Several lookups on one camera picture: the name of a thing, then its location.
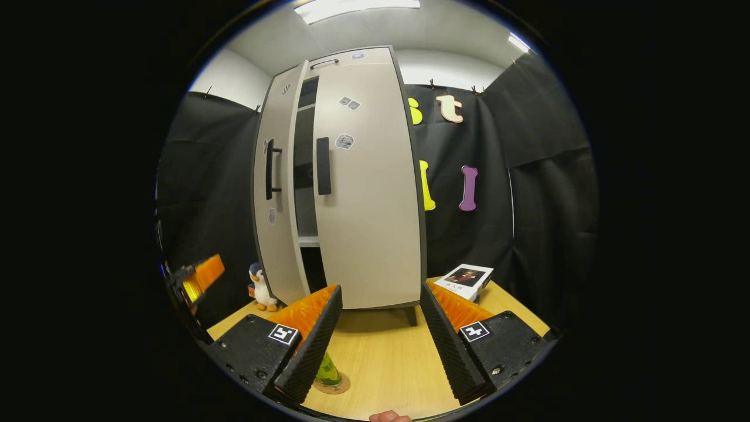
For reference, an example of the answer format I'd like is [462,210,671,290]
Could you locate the grey cabinet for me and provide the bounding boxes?
[252,46,428,328]

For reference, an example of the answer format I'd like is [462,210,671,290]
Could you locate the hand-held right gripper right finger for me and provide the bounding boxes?
[419,281,557,406]

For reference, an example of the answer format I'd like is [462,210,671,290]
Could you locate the grey cabinet door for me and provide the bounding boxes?
[312,59,427,310]
[252,60,311,305]

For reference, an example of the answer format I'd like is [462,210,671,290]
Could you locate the white portrait book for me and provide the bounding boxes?
[434,263,495,302]

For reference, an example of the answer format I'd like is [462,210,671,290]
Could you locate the round cork coaster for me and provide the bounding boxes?
[312,373,351,395]

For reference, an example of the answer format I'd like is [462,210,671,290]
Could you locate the long ceiling light panel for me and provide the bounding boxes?
[293,0,421,25]

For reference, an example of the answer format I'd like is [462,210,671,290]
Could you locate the penguin plush toy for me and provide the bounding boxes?
[247,262,279,312]

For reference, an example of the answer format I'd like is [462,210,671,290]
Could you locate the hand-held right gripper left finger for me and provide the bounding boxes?
[208,284,343,409]

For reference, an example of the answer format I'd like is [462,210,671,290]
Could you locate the black backdrop cloth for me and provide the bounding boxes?
[155,52,601,335]

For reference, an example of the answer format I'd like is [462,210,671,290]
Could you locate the green label bottle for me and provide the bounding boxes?
[315,352,342,386]

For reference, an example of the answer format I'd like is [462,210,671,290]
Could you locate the grey cabinet drawer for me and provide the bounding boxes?
[308,47,393,71]

